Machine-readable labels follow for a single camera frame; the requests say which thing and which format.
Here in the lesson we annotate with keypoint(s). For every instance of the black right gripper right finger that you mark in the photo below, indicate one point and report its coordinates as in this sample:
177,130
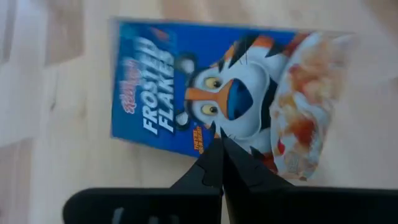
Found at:
245,174

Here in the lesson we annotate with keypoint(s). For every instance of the blue Frosted Flakes cereal box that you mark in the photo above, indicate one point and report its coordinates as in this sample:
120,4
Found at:
174,77

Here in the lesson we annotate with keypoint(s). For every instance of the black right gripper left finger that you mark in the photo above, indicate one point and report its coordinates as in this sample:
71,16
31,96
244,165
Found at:
208,171

